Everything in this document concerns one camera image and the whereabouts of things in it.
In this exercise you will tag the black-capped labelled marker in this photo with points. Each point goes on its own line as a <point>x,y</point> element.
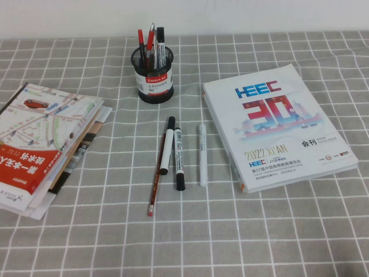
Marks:
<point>179,155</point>
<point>160,34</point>

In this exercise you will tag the white marker with black caps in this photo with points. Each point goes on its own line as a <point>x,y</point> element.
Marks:
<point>167,150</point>

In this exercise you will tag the white paint pen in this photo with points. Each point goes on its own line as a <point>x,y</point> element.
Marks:
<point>202,155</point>

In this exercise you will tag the red pencil with eraser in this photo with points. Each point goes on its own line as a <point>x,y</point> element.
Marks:
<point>154,190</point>

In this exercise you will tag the black mesh pen holder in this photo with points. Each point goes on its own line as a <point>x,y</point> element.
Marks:
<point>152,95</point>

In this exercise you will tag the red-capped pen with clip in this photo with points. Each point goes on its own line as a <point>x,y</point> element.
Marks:
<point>150,40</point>

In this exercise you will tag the thin red-capped pen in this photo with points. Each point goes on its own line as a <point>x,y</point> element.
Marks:
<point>140,36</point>

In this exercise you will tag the silver ballpoint pen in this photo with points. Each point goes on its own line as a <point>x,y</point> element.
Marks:
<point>153,27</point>

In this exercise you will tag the white book with orange edge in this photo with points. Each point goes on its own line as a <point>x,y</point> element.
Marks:
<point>242,188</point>

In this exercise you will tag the white HEEC catalogue book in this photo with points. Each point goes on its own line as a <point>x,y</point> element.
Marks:
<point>274,138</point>

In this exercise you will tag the brochure with brown photo cover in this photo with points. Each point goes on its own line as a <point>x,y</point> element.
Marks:
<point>78,153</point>

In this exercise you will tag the stack of maps and brochures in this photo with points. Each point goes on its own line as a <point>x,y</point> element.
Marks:
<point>37,130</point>

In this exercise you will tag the white AgileX brochure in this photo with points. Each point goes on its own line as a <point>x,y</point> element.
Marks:
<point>11,202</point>

